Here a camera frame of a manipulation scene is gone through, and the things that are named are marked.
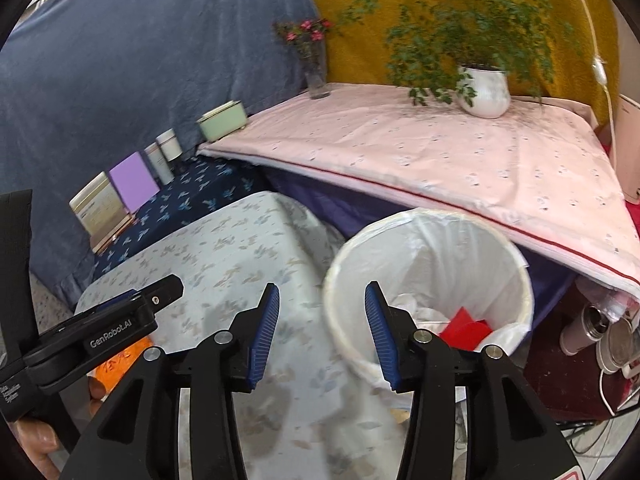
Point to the dark purple cloth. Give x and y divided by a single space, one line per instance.
320 200

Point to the bin with white bag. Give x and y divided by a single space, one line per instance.
430 240

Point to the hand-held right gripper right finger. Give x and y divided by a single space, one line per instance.
380 340

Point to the green leafy plant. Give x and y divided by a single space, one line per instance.
450 20

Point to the yellow cloth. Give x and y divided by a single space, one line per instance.
360 65

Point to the white jar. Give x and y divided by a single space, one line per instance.
169 144

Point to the white steel thermos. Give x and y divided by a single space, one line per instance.
580 330

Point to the orange plastic bag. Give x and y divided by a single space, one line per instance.
122 360

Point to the pale green box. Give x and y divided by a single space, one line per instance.
222 122

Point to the rabbit print tablecloth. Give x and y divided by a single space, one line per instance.
225 250

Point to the cream printed box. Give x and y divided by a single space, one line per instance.
97 205

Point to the purple card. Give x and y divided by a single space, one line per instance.
132 182

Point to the glass flower vase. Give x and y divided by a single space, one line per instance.
316 80

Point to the white appliance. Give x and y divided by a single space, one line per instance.
630 150

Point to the navy floral cloth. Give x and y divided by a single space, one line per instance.
200 195

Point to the steel mug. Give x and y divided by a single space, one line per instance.
620 345

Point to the white plant pot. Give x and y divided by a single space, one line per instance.
485 92

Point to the wooden stand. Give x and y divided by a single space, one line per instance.
117 240

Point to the pink cloth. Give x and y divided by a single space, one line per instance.
400 145

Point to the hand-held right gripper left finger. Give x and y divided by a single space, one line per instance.
265 330

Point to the dark red cloth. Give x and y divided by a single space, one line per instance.
550 385

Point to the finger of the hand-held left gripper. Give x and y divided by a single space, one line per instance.
160 292

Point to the person's left hand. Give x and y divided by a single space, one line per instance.
35 440

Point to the white bottle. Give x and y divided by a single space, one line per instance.
159 162

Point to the blue-grey cloth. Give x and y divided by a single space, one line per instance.
125 60

